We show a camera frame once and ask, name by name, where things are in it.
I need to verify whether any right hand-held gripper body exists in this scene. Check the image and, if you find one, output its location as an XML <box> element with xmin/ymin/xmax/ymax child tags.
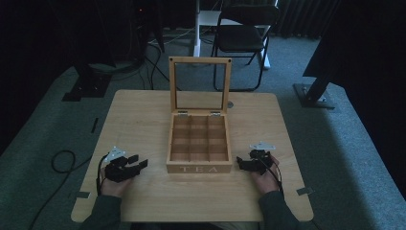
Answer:
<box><xmin>249</xmin><ymin>141</ymin><xmax>277</xmax><ymax>176</ymax></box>

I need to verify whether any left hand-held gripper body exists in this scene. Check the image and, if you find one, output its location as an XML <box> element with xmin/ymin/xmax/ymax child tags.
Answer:
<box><xmin>103</xmin><ymin>146</ymin><xmax>142</xmax><ymax>184</ymax></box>

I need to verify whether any person's left hand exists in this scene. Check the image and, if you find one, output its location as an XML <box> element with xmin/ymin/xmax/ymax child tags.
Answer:
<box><xmin>99</xmin><ymin>168</ymin><xmax>134</xmax><ymax>197</ymax></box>

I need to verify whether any person's right hand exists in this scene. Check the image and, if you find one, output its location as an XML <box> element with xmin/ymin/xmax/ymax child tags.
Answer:
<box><xmin>250</xmin><ymin>155</ymin><xmax>284</xmax><ymax>196</ymax></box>

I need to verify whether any wooden tea box with lid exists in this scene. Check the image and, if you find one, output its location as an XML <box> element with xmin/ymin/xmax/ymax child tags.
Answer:
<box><xmin>166</xmin><ymin>56</ymin><xmax>234</xmax><ymax>174</ymax></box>

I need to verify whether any black stand with dark panel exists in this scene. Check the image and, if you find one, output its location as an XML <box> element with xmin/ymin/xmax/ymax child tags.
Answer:
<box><xmin>292</xmin><ymin>0</ymin><xmax>406</xmax><ymax>110</ymax></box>

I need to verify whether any black stand with flat base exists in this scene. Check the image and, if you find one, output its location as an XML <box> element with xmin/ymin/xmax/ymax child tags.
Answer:
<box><xmin>61</xmin><ymin>61</ymin><xmax>113</xmax><ymax>103</ymax></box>

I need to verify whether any black folding chair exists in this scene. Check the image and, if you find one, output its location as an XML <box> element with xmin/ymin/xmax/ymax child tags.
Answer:
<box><xmin>212</xmin><ymin>4</ymin><xmax>282</xmax><ymax>93</ymax></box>

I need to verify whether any dark equipment rack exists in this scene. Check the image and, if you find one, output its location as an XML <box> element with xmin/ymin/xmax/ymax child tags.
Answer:
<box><xmin>113</xmin><ymin>0</ymin><xmax>166</xmax><ymax>65</ymax></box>

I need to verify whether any dark curtain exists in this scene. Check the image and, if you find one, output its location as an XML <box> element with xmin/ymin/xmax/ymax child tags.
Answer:
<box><xmin>277</xmin><ymin>0</ymin><xmax>340</xmax><ymax>40</ymax></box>

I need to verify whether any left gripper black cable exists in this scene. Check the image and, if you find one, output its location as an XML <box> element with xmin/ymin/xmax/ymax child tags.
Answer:
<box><xmin>96</xmin><ymin>153</ymin><xmax>110</xmax><ymax>196</ymax></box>

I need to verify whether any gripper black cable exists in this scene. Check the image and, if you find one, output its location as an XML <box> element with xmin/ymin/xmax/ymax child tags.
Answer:
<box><xmin>96</xmin><ymin>153</ymin><xmax>110</xmax><ymax>196</ymax></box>
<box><xmin>259</xmin><ymin>157</ymin><xmax>285</xmax><ymax>195</ymax></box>

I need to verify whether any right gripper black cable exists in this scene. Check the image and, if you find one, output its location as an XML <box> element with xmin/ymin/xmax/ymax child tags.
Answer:
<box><xmin>259</xmin><ymin>157</ymin><xmax>285</xmax><ymax>195</ymax></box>

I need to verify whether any black floor cable loop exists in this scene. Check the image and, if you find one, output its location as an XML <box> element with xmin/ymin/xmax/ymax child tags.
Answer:
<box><xmin>28</xmin><ymin>149</ymin><xmax>94</xmax><ymax>230</ymax></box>

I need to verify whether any bundle of floor cables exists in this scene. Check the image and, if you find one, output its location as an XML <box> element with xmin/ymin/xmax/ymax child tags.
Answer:
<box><xmin>139</xmin><ymin>28</ymin><xmax>196</xmax><ymax>91</ymax></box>

